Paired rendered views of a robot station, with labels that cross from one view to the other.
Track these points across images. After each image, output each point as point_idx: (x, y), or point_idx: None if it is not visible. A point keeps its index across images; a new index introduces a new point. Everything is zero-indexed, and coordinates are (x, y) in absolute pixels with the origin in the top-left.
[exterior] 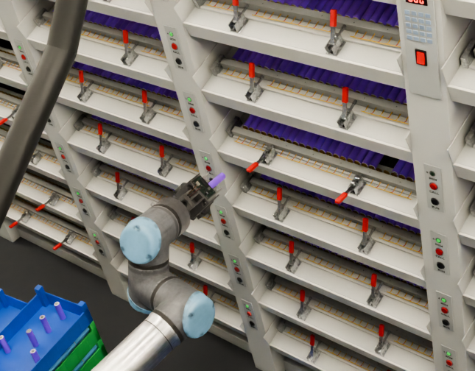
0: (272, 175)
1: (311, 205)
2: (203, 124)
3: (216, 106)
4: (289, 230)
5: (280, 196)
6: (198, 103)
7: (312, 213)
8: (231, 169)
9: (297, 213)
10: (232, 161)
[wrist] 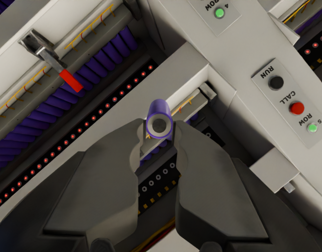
0: (97, 132)
1: (32, 93)
2: (262, 98)
3: (253, 128)
4: None
5: (64, 80)
6: (291, 137)
7: (17, 93)
8: (164, 20)
9: (30, 66)
10: (171, 66)
